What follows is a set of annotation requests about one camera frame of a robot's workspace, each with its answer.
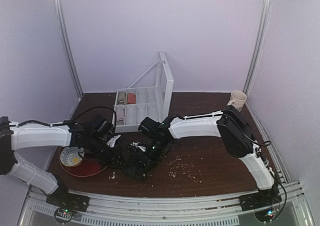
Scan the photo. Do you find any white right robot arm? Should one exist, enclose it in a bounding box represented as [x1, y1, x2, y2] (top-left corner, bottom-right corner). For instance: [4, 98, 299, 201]
[123, 105, 279, 195]

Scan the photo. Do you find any black striped underwear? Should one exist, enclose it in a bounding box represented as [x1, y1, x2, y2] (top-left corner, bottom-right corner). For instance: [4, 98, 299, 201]
[122, 154, 151, 181]

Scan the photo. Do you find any grey folded cloth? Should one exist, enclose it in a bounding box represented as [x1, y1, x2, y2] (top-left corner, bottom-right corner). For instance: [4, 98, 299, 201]
[116, 107, 125, 125]

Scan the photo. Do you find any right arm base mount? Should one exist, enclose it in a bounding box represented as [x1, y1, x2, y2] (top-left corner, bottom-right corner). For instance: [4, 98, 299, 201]
[239, 182, 288, 224]

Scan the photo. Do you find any aluminium front rail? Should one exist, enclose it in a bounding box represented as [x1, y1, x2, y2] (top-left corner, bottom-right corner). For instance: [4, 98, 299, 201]
[17, 181, 315, 226]

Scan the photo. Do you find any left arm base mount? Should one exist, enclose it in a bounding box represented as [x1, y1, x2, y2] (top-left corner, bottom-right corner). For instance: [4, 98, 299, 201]
[42, 187, 90, 225]

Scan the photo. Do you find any aluminium frame post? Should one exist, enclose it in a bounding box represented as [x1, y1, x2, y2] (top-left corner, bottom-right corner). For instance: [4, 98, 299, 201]
[54, 0, 84, 98]
[243, 0, 272, 95]

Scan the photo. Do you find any round red tray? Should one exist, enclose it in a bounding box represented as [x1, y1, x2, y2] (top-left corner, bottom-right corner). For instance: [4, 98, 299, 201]
[58, 148, 107, 178]

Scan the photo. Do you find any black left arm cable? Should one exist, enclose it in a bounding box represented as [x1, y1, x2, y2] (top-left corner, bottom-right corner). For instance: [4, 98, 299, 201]
[69, 106, 118, 132]

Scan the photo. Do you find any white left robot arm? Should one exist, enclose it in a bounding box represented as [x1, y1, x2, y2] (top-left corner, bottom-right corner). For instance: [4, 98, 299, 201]
[0, 115, 123, 195]

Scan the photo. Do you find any blue patterned bowl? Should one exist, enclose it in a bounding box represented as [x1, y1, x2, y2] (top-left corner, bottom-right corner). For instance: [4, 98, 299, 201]
[59, 147, 85, 167]

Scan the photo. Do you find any cream floral mug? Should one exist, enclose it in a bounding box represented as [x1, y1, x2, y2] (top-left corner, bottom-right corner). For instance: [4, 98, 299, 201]
[227, 90, 248, 112]

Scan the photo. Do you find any right aluminium frame post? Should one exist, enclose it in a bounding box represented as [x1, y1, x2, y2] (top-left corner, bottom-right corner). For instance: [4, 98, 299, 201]
[243, 0, 272, 95]

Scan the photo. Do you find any red rolled cloth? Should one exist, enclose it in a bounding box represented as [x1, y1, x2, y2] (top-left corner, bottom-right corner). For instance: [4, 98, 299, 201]
[127, 93, 136, 104]

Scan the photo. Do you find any left aluminium frame post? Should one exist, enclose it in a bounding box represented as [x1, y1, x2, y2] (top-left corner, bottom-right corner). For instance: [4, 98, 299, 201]
[54, 0, 84, 98]

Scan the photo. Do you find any white compartment organizer box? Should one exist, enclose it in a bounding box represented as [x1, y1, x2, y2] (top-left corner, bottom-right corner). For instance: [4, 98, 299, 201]
[113, 51, 174, 133]

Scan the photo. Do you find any beige rolled cloth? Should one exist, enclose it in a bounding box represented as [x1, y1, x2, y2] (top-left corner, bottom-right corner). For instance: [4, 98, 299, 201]
[117, 91, 127, 105]

